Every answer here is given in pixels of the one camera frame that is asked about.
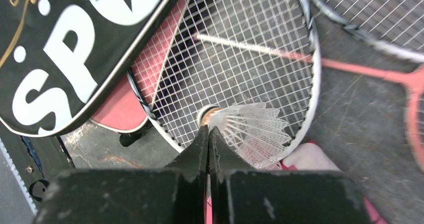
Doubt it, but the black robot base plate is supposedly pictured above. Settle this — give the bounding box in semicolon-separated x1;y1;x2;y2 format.
0;124;75;212

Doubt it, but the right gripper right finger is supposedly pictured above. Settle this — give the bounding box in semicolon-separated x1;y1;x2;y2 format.
208;128;373;224

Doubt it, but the pink sport racket bag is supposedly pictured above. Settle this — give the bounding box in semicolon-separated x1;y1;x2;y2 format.
90;0;189;134

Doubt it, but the white frame racket upper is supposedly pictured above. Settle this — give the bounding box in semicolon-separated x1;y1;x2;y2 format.
310;0;424;64

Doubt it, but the black sport racket bag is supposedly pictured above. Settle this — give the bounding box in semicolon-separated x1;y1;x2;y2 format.
0;0;177;138

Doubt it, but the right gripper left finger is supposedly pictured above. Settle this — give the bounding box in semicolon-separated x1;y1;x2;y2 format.
33;126;209;224

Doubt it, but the white shuttlecock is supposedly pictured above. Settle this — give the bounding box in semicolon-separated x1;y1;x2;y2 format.
196;102;292;170

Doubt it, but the pink frame racket left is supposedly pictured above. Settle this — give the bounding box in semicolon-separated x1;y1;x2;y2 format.
194;33;424;170

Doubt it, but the white frame racket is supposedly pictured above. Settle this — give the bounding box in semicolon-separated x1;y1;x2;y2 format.
126;0;321;160
310;0;424;64

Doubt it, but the white frame racket lower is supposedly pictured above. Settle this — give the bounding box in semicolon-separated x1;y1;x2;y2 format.
126;0;321;160

